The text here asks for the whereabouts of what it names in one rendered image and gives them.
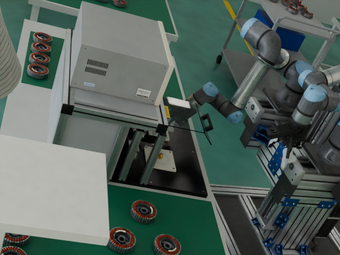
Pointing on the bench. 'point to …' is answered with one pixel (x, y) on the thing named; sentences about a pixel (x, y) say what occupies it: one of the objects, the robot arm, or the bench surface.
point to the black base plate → (187, 171)
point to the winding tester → (120, 54)
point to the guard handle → (208, 122)
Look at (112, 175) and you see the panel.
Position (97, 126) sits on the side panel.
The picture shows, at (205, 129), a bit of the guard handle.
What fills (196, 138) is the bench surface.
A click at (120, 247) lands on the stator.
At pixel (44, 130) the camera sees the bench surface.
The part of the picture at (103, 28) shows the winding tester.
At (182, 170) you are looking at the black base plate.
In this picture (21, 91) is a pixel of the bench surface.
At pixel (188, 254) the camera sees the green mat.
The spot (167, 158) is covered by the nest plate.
